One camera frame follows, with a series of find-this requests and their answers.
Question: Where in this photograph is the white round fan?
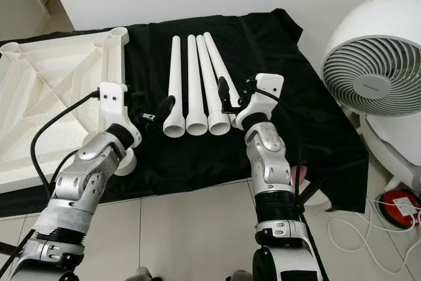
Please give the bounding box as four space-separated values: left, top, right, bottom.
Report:
321 0 421 193

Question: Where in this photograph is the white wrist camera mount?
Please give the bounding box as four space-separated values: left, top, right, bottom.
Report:
240 72 285 124
97 81 143 149

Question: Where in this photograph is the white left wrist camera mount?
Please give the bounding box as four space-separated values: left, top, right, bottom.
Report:
97 81 143 149

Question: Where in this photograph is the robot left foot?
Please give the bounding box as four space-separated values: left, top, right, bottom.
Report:
135 267 156 281

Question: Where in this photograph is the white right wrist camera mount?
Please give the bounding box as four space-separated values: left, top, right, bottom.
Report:
240 72 285 124

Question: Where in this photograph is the thin white cable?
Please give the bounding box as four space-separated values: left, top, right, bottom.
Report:
326 192 421 275

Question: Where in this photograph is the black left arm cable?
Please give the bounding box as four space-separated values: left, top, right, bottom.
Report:
30 90 104 211

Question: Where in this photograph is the red round device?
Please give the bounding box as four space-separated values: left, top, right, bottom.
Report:
383 189 421 228

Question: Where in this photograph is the black cloth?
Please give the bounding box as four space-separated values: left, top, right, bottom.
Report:
0 8 370 219

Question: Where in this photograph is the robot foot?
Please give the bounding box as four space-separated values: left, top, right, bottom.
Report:
135 267 156 281
227 271 254 281

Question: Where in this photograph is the white plastic table top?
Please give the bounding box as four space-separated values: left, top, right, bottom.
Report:
0 27 140 193

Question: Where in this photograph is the pink plastic stool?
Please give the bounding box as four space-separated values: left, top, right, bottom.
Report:
289 165 310 186

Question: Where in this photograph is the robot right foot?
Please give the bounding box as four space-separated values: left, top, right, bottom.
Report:
227 271 254 281

